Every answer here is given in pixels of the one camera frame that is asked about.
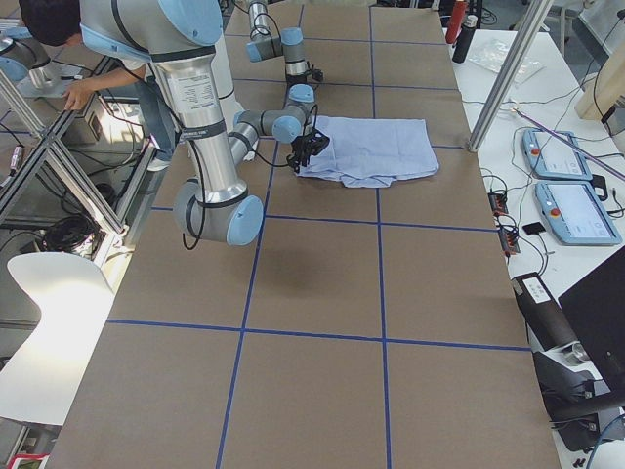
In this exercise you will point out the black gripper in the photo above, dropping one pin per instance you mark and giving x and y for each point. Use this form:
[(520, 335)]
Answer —
[(296, 79), (301, 149)]

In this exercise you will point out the light blue striped shirt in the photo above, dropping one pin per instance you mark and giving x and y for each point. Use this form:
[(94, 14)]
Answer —
[(372, 153)]

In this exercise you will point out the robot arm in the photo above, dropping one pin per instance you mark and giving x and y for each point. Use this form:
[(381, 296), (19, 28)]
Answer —
[(267, 41), (181, 40)]

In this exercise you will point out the person leg in jeans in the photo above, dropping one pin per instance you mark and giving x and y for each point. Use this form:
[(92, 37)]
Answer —
[(58, 23)]

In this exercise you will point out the red cylinder bottle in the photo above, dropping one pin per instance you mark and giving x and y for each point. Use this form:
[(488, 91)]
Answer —
[(455, 21)]

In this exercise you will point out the black water bottle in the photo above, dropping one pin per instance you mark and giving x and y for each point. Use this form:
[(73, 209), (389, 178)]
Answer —
[(464, 39)]

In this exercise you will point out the clear plastic bag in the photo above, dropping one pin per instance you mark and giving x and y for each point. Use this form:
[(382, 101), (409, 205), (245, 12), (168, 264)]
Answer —
[(492, 54)]

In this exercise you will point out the upper blue teach pendant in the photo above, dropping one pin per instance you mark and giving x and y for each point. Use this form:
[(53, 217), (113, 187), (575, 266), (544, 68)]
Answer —
[(550, 159)]

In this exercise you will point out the blue teach pendant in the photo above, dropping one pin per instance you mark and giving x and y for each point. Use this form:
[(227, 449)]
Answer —
[(575, 214), (550, 159)]

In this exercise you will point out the white moulded chair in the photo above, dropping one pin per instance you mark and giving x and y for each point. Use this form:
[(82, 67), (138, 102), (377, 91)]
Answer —
[(41, 379)]

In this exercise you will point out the lower blue teach pendant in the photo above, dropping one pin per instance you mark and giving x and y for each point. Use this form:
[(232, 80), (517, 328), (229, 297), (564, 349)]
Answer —
[(575, 214)]

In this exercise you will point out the black monitor and stand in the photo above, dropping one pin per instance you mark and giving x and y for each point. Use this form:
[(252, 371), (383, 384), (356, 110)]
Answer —
[(585, 394)]

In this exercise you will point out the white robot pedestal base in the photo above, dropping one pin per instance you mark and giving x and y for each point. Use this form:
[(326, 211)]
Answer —
[(229, 88)]

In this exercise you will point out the aluminium frame post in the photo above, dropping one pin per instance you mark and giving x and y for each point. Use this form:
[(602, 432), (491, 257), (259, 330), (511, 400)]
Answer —
[(534, 16)]

